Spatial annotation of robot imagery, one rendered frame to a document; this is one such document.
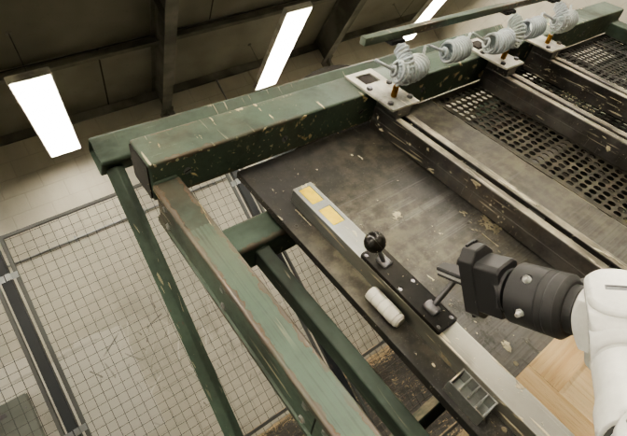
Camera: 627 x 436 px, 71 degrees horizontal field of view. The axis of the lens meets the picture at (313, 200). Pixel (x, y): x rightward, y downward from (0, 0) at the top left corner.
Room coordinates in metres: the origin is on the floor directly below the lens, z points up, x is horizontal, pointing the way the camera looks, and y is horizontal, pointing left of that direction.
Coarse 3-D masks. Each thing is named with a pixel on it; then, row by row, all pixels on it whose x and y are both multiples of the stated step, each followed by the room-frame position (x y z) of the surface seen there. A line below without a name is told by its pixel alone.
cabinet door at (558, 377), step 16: (544, 352) 0.81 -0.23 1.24; (560, 352) 0.81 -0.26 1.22; (576, 352) 0.82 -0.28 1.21; (528, 368) 0.78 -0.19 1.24; (544, 368) 0.79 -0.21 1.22; (560, 368) 0.79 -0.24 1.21; (576, 368) 0.80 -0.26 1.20; (528, 384) 0.76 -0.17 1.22; (544, 384) 0.77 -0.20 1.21; (560, 384) 0.77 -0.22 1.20; (576, 384) 0.78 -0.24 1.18; (544, 400) 0.75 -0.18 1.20; (560, 400) 0.75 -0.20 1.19; (576, 400) 0.76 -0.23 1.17; (592, 400) 0.76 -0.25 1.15; (560, 416) 0.73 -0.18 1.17; (576, 416) 0.74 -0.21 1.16; (576, 432) 0.72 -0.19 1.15; (592, 432) 0.72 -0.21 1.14
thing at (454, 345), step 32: (320, 192) 0.96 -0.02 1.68; (320, 224) 0.92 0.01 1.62; (352, 224) 0.91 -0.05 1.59; (352, 256) 0.88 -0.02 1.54; (384, 288) 0.83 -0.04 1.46; (416, 320) 0.80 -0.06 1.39; (448, 352) 0.77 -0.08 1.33; (480, 352) 0.76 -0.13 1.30; (480, 384) 0.74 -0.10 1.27; (512, 384) 0.73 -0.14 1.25; (512, 416) 0.71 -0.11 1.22; (544, 416) 0.71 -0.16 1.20
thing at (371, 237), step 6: (372, 234) 0.74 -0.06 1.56; (378, 234) 0.74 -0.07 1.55; (366, 240) 0.74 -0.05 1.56; (372, 240) 0.73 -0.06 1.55; (378, 240) 0.73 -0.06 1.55; (384, 240) 0.74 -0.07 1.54; (366, 246) 0.74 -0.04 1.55; (372, 246) 0.73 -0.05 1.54; (378, 246) 0.73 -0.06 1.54; (384, 246) 0.74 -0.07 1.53; (372, 252) 0.74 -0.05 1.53; (378, 252) 0.74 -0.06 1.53; (378, 258) 0.84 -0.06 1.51; (384, 258) 0.82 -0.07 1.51; (384, 264) 0.83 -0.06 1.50; (390, 264) 0.84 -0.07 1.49
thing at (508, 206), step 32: (384, 96) 1.14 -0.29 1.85; (384, 128) 1.18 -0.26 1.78; (416, 128) 1.13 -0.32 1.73; (416, 160) 1.14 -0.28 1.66; (448, 160) 1.06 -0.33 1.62; (480, 192) 1.03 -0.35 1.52; (512, 192) 1.01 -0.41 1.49; (512, 224) 1.00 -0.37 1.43; (544, 224) 0.95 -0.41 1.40; (544, 256) 0.97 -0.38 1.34; (576, 256) 0.92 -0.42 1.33; (608, 256) 0.91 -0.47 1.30
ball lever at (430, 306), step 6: (456, 264) 0.75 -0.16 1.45; (450, 282) 0.77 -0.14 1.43; (444, 288) 0.77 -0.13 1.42; (450, 288) 0.77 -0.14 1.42; (444, 294) 0.77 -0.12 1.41; (438, 300) 0.78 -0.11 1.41; (426, 306) 0.78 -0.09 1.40; (432, 306) 0.78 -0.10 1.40; (438, 306) 0.78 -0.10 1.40; (432, 312) 0.78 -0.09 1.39; (438, 312) 0.78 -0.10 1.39
